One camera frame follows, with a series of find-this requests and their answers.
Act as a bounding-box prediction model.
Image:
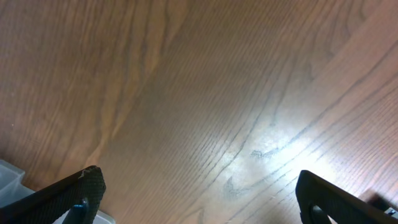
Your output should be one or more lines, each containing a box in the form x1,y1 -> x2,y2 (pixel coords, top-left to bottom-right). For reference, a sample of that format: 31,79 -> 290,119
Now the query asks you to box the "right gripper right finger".
295,170 -> 397,224

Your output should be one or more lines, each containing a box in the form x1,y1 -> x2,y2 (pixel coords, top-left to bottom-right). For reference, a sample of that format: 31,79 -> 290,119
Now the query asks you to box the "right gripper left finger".
1,166 -> 106,224

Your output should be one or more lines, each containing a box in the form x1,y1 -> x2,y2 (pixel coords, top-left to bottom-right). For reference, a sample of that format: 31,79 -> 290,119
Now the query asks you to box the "clear plastic storage container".
1,159 -> 116,224

